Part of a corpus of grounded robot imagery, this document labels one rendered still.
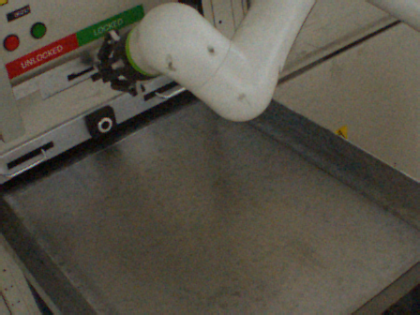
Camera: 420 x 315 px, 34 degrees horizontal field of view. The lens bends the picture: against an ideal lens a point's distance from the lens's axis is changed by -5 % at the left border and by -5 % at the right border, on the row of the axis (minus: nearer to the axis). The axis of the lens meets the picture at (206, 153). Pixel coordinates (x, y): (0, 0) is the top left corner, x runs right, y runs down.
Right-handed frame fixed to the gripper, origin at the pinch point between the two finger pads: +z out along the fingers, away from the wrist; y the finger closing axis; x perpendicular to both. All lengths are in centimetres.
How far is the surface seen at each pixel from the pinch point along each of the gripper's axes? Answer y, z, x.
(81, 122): 7.1, 11.2, -4.9
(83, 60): -4.0, 1.5, -2.0
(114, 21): -8.9, 3.2, 8.2
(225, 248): 35.4, -24.8, -2.6
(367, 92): 33, 20, 74
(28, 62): -8.5, 3.6, -11.9
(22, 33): -14.0, 0.4, -11.6
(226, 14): -0.7, 2.9, 32.6
